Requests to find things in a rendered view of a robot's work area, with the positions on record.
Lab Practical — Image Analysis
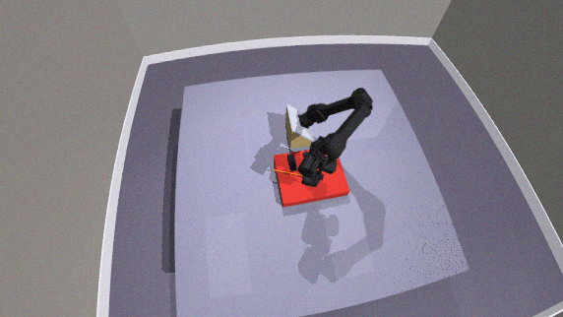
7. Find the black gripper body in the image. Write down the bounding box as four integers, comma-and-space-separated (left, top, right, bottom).
301, 163, 322, 188

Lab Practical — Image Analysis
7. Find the red flat deck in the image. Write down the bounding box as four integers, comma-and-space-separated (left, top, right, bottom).
274, 150, 350, 207

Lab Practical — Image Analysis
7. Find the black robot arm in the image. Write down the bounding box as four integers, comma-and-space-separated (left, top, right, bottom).
297, 88, 373, 178

